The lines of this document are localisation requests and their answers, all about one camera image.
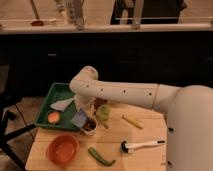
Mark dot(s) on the dark red bowl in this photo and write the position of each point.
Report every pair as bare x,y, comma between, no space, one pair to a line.
98,102

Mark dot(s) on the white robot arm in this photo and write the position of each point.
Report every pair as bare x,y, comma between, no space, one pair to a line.
189,112

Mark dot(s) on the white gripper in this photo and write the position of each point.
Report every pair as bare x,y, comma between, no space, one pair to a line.
85,103

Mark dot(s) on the green small cup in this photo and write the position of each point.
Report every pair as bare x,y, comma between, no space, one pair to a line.
103,112

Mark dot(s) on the white handled brush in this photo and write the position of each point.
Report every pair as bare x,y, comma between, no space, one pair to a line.
130,147

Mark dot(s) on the wooden table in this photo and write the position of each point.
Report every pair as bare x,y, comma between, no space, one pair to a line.
107,144

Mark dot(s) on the orange round fruit toy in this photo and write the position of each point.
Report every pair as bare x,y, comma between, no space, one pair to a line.
53,117

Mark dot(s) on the orange plastic bowl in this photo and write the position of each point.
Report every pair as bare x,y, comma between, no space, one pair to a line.
62,150

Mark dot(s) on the white cup with contents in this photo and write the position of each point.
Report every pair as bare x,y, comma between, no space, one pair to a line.
89,128

